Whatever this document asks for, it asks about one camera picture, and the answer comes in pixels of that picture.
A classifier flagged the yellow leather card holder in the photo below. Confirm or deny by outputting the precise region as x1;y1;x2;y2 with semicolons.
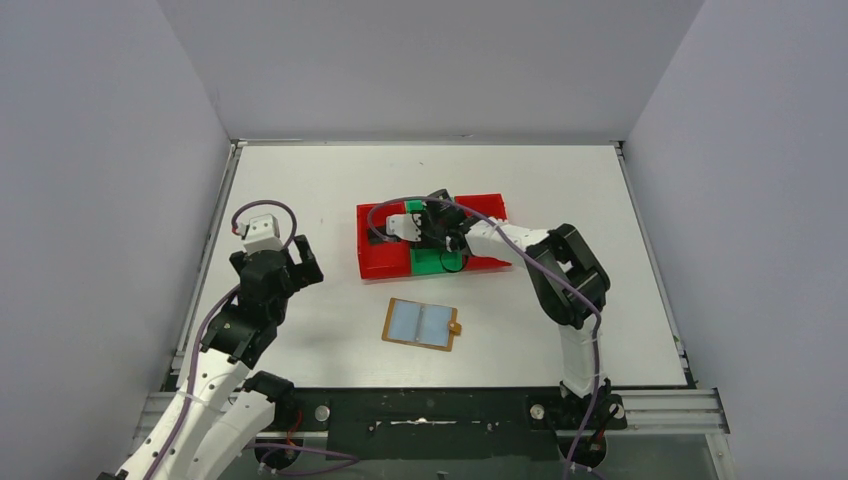
381;298;463;352

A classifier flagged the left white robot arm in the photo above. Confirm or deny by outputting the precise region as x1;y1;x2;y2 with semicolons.
99;235;324;479

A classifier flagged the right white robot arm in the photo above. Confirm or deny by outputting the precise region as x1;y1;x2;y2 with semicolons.
415;190;611;412

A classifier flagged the green middle bin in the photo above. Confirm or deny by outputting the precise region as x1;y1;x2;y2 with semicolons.
405;198;465;277

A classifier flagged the right red bin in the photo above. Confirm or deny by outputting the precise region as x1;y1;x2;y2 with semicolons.
454;193;511;271

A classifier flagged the red bin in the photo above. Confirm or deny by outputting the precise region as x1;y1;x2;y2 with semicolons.
355;203;412;280
454;193;511;271

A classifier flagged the left red bin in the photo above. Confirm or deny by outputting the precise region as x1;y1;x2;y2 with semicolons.
355;203;412;280

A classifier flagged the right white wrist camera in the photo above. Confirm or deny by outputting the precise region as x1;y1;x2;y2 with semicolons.
385;213;422;243

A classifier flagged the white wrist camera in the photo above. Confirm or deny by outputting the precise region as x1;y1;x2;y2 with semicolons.
385;213;422;243
241;214;283;255

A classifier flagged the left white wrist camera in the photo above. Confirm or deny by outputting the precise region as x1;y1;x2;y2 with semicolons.
241;214;283;255

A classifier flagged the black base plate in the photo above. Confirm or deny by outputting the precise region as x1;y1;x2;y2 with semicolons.
294;387;566;461

